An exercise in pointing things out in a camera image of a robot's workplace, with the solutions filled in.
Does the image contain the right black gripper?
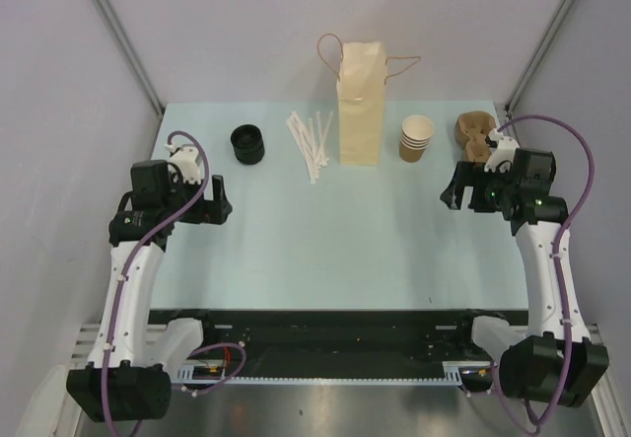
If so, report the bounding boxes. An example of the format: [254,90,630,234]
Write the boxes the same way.
[440,160,519,213]

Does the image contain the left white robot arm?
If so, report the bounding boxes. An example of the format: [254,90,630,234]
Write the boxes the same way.
[66,147,232,423]

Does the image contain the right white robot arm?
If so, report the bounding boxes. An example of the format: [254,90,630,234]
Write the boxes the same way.
[440,149,609,407]

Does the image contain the brown pulp cup carriers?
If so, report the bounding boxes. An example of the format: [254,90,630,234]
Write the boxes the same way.
[455,110,497,164]

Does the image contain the stack of black lids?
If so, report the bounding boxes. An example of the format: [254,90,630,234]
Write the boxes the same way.
[230,124,265,165]

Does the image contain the stack of paper cups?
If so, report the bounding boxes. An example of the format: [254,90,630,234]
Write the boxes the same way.
[399,115,435,163]

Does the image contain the pile of white straws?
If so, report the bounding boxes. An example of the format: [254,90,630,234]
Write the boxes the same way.
[286,110,334,184]

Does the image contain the tan paper bag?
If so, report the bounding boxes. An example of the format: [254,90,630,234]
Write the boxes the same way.
[331,41,421,166]

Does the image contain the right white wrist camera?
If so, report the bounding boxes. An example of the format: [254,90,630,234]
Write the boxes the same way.
[484,129,520,174]

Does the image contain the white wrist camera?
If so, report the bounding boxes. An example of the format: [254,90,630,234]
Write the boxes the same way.
[484,129,520,174]
[165,144,203,185]

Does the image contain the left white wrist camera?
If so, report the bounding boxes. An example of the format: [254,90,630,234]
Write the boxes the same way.
[165,144,203,185]

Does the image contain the white cable duct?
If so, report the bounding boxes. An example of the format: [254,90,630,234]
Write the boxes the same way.
[175,360,494,389]

